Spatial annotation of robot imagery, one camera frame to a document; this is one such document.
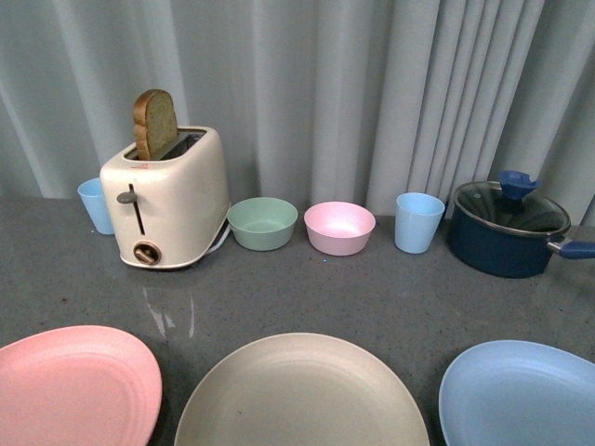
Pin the light blue cup behind toaster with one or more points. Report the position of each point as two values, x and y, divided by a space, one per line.
91 194

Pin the grey pleated curtain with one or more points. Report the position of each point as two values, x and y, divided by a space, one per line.
314 101

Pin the light blue plastic plate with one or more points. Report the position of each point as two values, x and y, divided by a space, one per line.
517 393

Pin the pink plastic bowl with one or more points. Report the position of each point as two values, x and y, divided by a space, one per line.
339 228

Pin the green plastic bowl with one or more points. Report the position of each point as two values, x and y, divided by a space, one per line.
263 223

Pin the cream white toaster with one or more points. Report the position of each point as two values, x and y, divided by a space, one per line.
167 214

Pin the beige plastic plate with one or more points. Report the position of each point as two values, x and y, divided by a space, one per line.
301 389

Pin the brown bread slice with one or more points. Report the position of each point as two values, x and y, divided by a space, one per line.
155 124

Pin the pink plastic plate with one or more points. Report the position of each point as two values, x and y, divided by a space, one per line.
79 385

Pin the glass pot lid blue knob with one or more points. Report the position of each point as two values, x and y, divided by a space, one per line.
512 204

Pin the light blue cup near pot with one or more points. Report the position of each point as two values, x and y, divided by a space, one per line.
417 218

